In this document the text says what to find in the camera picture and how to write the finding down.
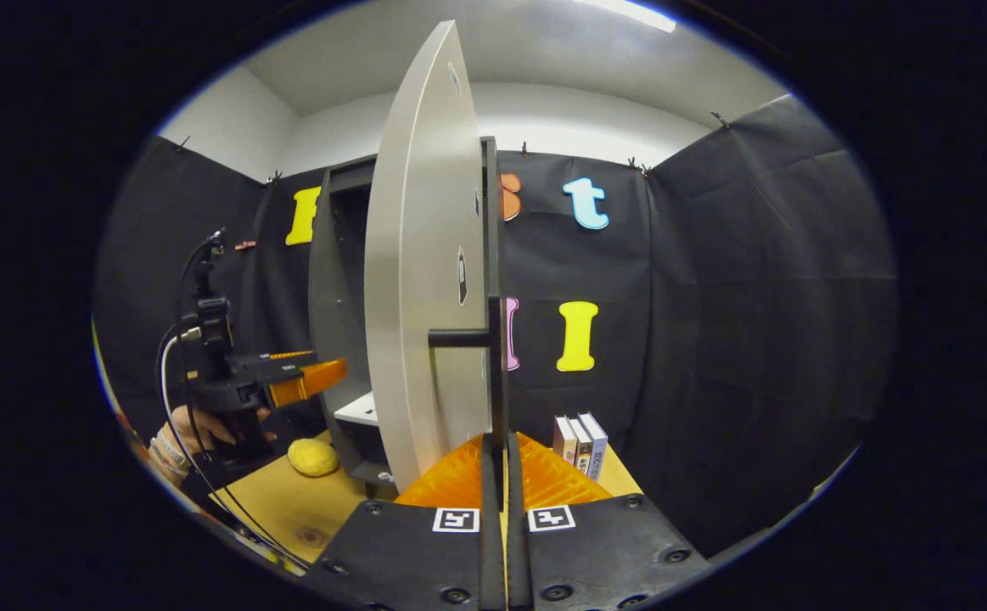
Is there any long ceiling light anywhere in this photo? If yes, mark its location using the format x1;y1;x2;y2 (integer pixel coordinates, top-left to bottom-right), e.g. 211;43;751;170
574;0;678;33

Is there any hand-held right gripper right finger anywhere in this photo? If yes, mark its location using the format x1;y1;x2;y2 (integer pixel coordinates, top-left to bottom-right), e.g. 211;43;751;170
506;431;715;611

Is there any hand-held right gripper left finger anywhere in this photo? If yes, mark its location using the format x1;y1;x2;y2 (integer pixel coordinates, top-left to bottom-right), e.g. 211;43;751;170
302;433;507;611

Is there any black cable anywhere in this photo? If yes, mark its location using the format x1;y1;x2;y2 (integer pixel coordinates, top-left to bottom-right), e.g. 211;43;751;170
172;233;307;565

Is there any black door handle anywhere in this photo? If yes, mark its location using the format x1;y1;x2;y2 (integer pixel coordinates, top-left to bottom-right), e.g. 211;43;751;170
428;293;504;442

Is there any small upright book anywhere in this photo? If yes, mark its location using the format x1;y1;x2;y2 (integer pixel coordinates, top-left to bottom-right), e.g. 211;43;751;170
568;416;594;480
580;412;609;482
553;414;579;466

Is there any beige cabinet door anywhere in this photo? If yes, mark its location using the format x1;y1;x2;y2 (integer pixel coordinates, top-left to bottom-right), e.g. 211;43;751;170
364;21;499;493

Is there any yellow bumpy bun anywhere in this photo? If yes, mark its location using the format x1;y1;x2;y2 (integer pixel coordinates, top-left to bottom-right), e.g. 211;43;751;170
288;438;341;478

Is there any dark grey cabinet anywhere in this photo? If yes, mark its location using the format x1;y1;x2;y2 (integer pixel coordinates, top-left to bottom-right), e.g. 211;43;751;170
308;155;401;502

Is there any black backdrop cloth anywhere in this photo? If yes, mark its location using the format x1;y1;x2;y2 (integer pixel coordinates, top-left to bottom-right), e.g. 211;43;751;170
93;93;899;557

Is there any white cable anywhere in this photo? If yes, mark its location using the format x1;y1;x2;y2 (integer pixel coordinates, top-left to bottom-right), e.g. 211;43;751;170
156;331;311;571

